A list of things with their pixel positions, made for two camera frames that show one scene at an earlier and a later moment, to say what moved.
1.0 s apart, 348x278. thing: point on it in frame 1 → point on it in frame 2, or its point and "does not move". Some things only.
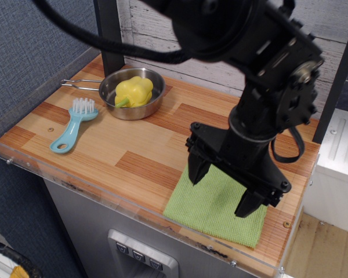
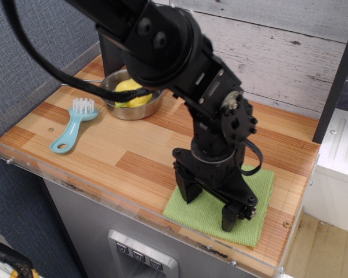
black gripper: (245, 161) → (225, 179)
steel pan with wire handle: (107, 88) does not move
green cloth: (210, 205) does not move
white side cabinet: (334, 196) does not move
